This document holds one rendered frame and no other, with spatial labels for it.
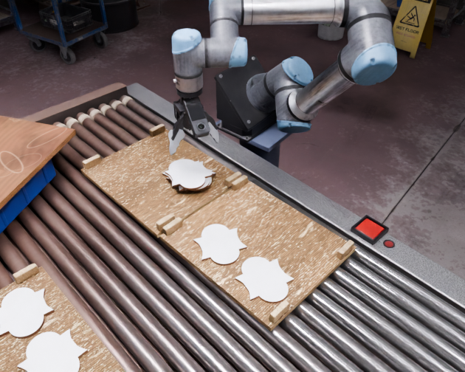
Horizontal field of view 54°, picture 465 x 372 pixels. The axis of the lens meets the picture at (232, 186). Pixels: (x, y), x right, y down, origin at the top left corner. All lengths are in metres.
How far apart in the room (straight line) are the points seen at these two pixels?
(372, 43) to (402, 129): 2.38
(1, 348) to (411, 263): 1.02
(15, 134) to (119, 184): 0.38
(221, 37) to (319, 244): 0.60
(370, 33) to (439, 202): 1.88
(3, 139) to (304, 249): 0.99
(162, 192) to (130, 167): 0.17
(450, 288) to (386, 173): 1.90
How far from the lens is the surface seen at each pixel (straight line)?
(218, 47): 1.20
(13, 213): 1.46
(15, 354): 1.15
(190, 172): 1.41
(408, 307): 1.22
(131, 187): 1.45
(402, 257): 1.32
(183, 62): 1.21
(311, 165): 3.07
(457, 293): 1.29
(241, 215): 1.32
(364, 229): 1.34
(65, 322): 1.16
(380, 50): 1.25
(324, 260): 1.23
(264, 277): 1.16
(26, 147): 1.54
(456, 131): 3.74
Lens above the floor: 1.85
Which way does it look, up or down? 40 degrees down
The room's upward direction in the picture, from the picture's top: straight up
